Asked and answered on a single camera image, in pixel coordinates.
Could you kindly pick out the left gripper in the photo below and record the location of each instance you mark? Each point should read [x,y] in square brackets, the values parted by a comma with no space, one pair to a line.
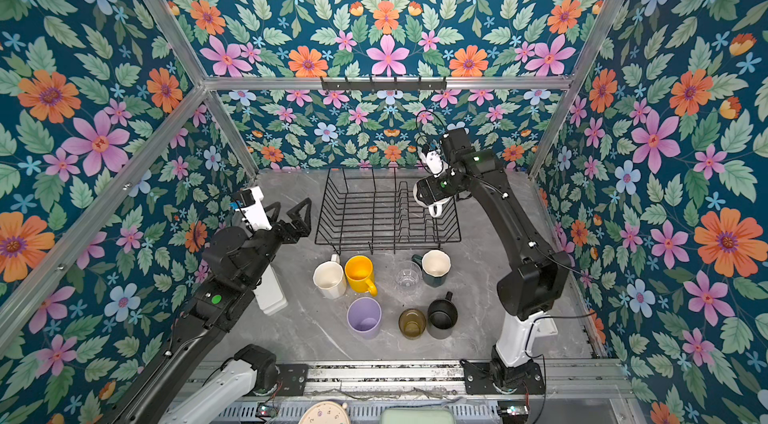
[302,227]

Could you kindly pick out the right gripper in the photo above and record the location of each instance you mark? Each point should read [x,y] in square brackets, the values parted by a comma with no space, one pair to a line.
[430,191]

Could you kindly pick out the cream white octagonal mug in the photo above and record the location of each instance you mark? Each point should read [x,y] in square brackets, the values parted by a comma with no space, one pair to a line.
[329,278]

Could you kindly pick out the yellow plastic mug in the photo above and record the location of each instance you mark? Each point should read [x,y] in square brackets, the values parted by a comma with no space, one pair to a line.
[359,272]

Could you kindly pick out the white mug red interior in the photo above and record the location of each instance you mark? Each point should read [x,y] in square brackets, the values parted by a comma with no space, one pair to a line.
[435,210]

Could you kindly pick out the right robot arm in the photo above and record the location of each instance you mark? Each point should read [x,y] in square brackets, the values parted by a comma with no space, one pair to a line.
[538,272]

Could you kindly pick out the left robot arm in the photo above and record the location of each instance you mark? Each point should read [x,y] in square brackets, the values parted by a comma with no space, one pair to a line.
[238,258]

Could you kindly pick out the green mug white interior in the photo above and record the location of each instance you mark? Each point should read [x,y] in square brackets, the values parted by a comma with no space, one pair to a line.
[435,266]

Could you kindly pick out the white box left side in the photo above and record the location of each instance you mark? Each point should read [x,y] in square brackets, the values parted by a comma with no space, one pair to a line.
[269,294]

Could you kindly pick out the white box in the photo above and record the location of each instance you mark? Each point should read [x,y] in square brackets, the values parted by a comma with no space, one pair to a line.
[543,327]
[269,294]

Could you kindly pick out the clear glass cup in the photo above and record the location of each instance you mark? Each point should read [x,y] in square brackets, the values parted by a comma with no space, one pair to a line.
[408,281]

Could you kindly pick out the lilac plastic cup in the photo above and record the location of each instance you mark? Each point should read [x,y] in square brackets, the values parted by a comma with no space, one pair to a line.
[364,317]

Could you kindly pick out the black mug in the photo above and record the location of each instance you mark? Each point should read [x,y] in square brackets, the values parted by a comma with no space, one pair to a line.
[442,317]

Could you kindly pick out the olive tinted glass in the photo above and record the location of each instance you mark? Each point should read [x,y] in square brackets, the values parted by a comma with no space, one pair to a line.
[412,323]

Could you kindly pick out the white box right side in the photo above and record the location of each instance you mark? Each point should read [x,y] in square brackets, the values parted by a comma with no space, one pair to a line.
[543,327]

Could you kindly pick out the round beige plate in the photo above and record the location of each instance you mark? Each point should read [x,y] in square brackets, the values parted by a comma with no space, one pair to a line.
[326,412]

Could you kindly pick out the green sponge block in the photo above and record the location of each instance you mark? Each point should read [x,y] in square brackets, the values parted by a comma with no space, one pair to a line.
[416,416]

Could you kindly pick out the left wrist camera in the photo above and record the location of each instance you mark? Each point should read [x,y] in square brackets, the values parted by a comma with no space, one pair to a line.
[249,211]

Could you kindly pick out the black wire dish rack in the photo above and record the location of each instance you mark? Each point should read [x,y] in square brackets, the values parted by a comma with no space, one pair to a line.
[374,210]

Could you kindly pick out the black hook rail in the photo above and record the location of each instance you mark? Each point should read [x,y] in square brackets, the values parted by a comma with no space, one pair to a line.
[371,84]

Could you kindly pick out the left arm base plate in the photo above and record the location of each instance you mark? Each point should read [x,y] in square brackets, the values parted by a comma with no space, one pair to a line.
[285,380]

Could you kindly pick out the aluminium front rail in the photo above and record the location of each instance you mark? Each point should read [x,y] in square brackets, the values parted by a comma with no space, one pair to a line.
[564,378]

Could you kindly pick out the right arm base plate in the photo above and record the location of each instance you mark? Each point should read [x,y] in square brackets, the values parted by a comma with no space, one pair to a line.
[493,377]

